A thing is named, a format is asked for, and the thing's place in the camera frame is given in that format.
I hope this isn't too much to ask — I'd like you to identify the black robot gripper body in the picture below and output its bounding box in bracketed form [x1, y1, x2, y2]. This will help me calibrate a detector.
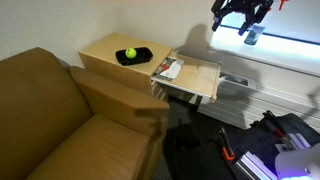
[211, 0, 274, 17]

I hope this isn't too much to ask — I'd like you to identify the paper brochure on shelf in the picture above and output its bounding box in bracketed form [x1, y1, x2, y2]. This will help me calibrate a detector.
[153, 57, 184, 81]

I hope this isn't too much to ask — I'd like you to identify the pull-out wooden nightstand shelf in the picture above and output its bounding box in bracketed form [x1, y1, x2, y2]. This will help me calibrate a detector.
[152, 53, 221, 103]

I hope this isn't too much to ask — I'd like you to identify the red-handled clamp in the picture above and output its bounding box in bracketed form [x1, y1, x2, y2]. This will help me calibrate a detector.
[263, 110, 293, 149]

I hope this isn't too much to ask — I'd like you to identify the blue-green card on windowsill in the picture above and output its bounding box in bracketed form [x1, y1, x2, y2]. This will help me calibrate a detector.
[244, 25, 265, 45]

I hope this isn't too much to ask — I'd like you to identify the silver aluminium rail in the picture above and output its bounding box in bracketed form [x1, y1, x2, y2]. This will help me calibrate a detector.
[236, 151, 277, 180]

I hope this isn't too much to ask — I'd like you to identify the tan leather armchair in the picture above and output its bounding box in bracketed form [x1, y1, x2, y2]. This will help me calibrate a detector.
[0, 48, 169, 180]

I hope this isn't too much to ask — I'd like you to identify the black plastic tray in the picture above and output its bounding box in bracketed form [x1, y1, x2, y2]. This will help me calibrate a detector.
[115, 47, 153, 66]

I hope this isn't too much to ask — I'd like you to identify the orange-handled black clamp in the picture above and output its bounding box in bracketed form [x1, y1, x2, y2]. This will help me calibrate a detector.
[219, 127, 235, 161]

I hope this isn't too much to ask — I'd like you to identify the light wood nightstand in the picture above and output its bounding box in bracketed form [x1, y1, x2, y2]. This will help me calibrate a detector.
[79, 33, 172, 101]

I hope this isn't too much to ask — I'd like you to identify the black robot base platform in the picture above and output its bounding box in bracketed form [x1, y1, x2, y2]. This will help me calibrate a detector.
[172, 113, 320, 180]

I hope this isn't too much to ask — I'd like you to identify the yellow-green tennis ball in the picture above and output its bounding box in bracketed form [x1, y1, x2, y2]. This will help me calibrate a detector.
[125, 48, 137, 59]

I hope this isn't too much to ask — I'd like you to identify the photo card on heater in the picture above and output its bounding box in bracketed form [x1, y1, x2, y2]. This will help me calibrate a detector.
[219, 72, 256, 90]

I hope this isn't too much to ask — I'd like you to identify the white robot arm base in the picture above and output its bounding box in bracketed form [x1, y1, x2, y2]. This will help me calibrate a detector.
[275, 144, 320, 180]

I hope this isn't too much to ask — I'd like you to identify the white wall heater unit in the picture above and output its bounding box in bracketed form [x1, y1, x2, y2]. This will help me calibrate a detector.
[198, 80, 320, 131]

